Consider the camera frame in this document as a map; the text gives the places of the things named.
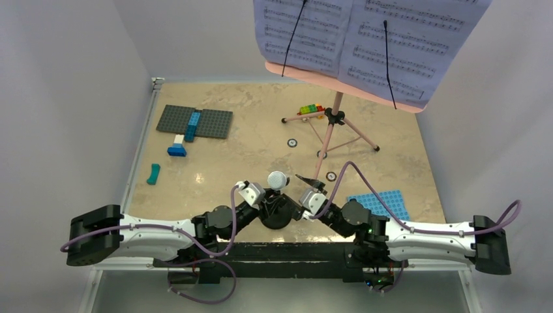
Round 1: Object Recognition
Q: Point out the black microphone stand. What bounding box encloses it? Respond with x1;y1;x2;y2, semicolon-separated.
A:
259;191;298;230

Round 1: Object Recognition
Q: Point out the white microphone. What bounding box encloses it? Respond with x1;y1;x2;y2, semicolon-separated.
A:
267;171;290;190

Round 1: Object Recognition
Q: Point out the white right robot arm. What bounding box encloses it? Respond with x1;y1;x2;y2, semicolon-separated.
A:
293;176;511;275

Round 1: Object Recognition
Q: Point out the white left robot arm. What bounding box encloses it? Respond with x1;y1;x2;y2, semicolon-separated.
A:
60;201;260;267

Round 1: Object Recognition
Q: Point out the orange black poker chip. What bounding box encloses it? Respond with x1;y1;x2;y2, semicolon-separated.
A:
325;171;337;182

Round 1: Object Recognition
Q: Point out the blue poker chip far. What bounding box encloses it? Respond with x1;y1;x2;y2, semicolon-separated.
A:
287;138;297;147

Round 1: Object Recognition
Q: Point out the pink music stand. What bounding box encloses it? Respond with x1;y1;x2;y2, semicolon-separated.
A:
255;67;431;179

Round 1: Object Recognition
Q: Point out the colourful brick toy car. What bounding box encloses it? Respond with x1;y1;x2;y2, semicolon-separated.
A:
297;103;325;115

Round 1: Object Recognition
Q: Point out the light blue building baseplate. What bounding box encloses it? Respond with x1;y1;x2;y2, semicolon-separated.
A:
347;190;410;220

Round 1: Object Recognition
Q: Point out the blue and white brick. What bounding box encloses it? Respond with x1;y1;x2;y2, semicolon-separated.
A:
167;134;187;157

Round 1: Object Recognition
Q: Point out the teal arch block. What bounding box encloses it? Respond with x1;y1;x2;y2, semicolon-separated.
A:
146;163;161;185

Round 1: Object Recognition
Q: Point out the blue brick column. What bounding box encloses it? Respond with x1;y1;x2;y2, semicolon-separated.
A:
184;112;201;142

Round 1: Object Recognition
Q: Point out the dark grey building baseplate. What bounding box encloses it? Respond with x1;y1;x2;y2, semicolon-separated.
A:
156;105;233;142

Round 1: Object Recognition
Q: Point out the left sheet music page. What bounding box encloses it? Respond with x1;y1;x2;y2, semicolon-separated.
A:
253;0;353;77

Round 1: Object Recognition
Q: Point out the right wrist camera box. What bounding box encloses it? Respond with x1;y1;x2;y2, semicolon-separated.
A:
299;188;327;212

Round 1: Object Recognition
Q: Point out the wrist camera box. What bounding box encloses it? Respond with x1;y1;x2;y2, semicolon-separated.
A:
299;188;327;212
237;181;266;208

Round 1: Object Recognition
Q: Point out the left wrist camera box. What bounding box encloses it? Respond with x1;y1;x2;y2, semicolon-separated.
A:
237;181;266;208

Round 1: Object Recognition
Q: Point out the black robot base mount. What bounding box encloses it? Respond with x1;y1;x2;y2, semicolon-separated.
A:
168;242;408;286

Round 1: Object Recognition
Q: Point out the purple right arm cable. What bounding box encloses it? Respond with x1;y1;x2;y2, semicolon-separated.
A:
309;160;522;236

